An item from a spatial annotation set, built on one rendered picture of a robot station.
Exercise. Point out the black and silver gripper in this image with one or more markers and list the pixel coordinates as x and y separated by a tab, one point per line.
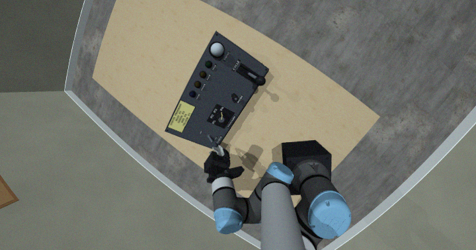
218	164

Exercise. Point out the dark grey control panel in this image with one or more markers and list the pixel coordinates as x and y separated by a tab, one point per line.
221	85

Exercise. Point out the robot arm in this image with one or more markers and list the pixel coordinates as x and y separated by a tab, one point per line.
322	212

